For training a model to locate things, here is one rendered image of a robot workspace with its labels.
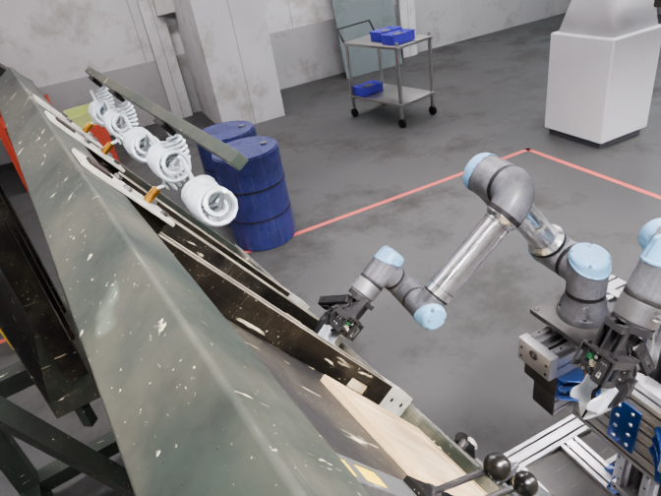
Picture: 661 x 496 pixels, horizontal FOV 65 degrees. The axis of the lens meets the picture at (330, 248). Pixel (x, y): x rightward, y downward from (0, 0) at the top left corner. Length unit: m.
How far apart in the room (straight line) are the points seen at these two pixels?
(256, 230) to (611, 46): 3.46
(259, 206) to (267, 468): 3.88
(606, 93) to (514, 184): 4.17
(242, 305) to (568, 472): 1.69
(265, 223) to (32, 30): 5.25
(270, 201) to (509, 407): 2.36
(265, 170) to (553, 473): 2.81
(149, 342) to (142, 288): 0.07
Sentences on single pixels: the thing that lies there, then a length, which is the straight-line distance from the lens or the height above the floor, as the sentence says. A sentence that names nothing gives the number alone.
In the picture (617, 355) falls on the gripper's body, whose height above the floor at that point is 1.50.
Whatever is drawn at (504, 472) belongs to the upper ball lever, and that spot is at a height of 1.54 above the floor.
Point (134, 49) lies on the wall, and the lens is 8.65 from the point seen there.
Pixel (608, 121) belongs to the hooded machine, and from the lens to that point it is 5.65.
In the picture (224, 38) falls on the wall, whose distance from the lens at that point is 7.38.
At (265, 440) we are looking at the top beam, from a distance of 0.33.
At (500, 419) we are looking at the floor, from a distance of 2.86.
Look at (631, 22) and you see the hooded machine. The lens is 5.62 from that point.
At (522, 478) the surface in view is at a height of 1.45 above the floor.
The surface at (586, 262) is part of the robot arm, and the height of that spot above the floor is 1.26.
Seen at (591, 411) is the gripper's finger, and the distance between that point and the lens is 1.11.
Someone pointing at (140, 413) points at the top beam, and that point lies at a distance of 0.43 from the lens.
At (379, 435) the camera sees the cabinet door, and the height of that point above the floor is 1.30.
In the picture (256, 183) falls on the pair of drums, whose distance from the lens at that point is 4.09.
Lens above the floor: 2.19
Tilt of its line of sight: 31 degrees down
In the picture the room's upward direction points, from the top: 10 degrees counter-clockwise
